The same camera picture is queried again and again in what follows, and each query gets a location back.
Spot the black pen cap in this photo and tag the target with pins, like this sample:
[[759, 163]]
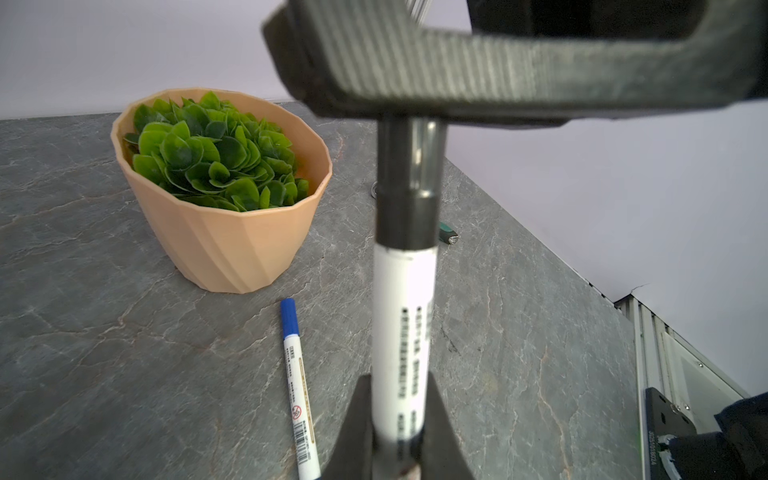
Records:
[[410, 159]]

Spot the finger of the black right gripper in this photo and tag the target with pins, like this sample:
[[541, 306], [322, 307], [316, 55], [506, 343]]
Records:
[[371, 60]]

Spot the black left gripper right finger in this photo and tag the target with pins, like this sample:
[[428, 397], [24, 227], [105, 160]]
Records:
[[441, 457]]

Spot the green artificial plant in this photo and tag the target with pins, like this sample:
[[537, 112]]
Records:
[[210, 153]]

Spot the pink faceted plant pot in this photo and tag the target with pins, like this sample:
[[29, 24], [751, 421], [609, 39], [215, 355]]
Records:
[[222, 250]]

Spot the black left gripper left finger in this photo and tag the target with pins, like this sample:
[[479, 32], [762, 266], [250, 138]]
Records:
[[352, 454]]

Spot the aluminium frame rail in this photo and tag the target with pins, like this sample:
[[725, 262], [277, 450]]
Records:
[[679, 390]]

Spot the white marker blue cap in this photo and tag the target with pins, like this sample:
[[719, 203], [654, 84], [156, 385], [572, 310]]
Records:
[[306, 452]]

